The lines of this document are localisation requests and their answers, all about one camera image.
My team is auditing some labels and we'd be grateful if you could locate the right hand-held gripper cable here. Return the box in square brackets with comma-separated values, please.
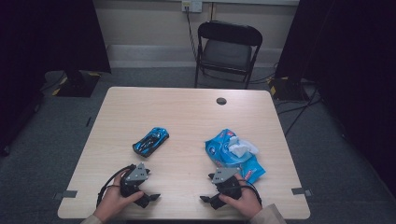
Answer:
[237, 178, 262, 206]

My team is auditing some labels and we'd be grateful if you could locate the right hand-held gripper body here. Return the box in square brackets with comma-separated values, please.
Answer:
[208, 167, 244, 202]

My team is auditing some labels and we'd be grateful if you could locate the white wet wipe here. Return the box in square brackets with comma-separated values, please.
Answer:
[228, 135, 260, 159]

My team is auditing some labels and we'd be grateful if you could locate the black wall socket cable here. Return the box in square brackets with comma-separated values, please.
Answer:
[185, 7, 200, 63]

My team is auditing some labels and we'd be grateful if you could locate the left hand-held gripper cable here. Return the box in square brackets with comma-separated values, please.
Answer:
[96, 163, 138, 208]

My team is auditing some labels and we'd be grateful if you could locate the black curtain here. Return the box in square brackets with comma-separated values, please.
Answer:
[275, 0, 396, 197]
[0, 0, 112, 157]

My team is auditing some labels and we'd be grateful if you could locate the person's left hand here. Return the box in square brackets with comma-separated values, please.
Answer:
[92, 172, 145, 223]

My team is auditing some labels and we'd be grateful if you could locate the hand-held gripper cable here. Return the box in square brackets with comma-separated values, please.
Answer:
[237, 178, 262, 206]
[96, 163, 138, 208]

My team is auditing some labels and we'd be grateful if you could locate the black folding chair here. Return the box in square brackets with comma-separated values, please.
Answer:
[194, 21, 263, 90]

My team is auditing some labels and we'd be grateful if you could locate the black floor cable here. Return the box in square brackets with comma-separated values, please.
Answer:
[248, 63, 278, 84]
[284, 88, 318, 137]
[276, 97, 322, 116]
[40, 71, 68, 92]

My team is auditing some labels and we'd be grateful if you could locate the grey tape piece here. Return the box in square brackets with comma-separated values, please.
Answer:
[52, 189, 78, 201]
[291, 187, 313, 198]

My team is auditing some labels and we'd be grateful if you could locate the white wall socket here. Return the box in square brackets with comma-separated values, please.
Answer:
[181, 0, 204, 13]

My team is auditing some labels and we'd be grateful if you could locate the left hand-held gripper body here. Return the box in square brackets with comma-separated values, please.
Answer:
[120, 162, 151, 200]

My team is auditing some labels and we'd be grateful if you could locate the blue wet wipes pack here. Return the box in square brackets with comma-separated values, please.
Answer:
[205, 128, 266, 185]

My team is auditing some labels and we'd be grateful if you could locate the black stand base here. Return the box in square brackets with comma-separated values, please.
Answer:
[269, 76, 309, 102]
[55, 69, 101, 98]

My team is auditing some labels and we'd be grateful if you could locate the blue toy car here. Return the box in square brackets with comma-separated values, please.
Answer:
[132, 126, 170, 158]

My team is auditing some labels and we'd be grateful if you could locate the person's right hand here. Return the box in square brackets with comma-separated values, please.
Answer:
[219, 173, 263, 220]

